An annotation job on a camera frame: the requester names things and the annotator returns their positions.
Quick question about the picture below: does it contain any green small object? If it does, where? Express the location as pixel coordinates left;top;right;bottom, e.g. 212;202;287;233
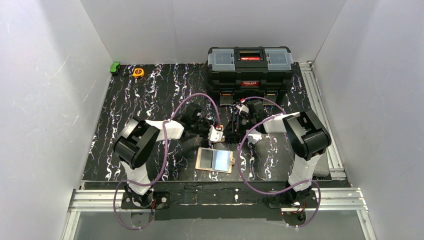
109;62;121;75

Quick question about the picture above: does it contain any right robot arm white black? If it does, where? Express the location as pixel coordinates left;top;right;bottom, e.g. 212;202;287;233
223;96;332;201

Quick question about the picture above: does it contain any grey rectangular box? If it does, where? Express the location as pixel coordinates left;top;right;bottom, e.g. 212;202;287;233
313;153;330;177

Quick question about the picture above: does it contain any aluminium frame rail right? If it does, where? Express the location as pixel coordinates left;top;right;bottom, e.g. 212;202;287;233
299;61;347;181

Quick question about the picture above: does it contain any aluminium frame rail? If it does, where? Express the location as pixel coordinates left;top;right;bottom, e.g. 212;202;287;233
299;61;347;181
62;188;376;240

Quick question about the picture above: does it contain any yellow tape measure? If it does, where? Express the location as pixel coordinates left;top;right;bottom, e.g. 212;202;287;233
132;67;145;79

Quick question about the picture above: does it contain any aluminium frame rail front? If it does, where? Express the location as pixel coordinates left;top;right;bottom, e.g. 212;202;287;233
62;188;376;240

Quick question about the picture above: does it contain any black toolbox with red label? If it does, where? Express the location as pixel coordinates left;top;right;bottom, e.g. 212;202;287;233
205;46;300;106

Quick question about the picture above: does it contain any white credit card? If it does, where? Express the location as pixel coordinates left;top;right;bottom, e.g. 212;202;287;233
247;129;263;145

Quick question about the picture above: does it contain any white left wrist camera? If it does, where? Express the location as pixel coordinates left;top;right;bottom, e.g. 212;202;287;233
207;125;225;143

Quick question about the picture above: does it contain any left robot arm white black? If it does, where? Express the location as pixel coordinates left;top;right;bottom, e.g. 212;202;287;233
113;103;223;208

